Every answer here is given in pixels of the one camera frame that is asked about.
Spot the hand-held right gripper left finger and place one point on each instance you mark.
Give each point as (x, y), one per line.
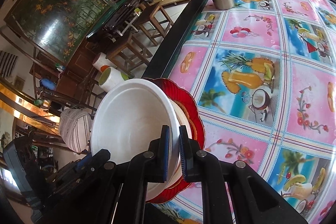
(166, 153)

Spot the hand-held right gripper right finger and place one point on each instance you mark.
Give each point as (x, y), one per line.
(183, 154)

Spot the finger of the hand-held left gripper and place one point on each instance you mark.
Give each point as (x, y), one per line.
(83, 164)

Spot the cream plastic bowl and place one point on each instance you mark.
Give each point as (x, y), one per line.
(189, 115)

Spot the red ribbed plate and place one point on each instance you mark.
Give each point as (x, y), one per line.
(194, 113)

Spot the white plastic bowl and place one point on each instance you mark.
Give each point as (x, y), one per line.
(131, 121)

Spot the striped cushion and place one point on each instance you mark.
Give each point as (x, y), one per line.
(76, 129)

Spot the white dotted bin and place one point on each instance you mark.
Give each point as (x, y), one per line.
(114, 79)
(101, 62)

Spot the wooden stool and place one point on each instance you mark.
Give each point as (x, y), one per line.
(155, 22)
(128, 53)

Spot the printed fruit tablecloth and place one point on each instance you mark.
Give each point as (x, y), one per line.
(262, 82)

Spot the green game table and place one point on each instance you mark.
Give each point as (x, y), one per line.
(118, 11)

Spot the framed flower painting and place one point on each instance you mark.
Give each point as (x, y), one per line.
(55, 8)

